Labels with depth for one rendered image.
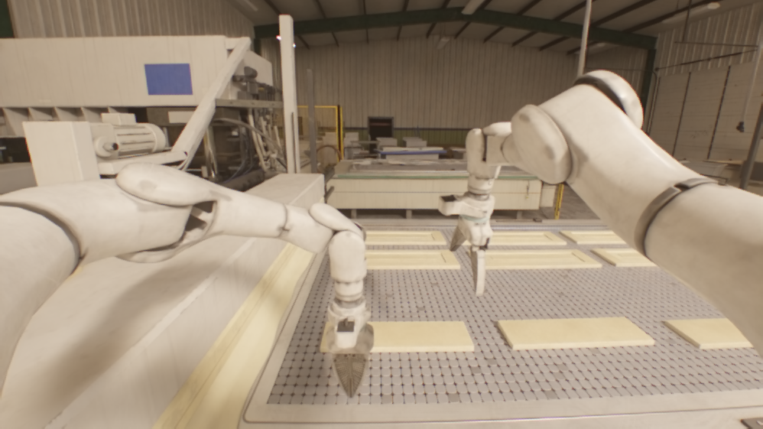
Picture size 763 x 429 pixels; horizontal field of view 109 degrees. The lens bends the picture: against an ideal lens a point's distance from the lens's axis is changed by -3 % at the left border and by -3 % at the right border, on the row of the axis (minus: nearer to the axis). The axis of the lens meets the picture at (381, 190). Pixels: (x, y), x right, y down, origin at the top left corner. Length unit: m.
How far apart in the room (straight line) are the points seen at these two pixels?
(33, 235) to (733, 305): 0.44
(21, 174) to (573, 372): 3.55
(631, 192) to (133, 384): 0.76
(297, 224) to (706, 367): 1.29
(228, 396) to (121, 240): 0.70
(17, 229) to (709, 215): 0.45
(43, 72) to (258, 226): 3.92
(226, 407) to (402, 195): 3.99
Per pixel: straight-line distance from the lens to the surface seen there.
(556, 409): 1.02
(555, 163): 0.33
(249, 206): 0.48
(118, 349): 0.73
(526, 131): 0.34
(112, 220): 0.36
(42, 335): 0.86
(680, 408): 1.20
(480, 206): 0.71
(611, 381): 1.18
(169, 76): 3.48
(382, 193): 4.59
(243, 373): 1.05
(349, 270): 0.57
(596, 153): 0.32
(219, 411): 0.98
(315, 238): 0.55
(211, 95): 2.47
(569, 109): 0.34
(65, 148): 1.71
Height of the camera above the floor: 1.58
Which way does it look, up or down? 13 degrees down
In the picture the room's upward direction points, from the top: 1 degrees clockwise
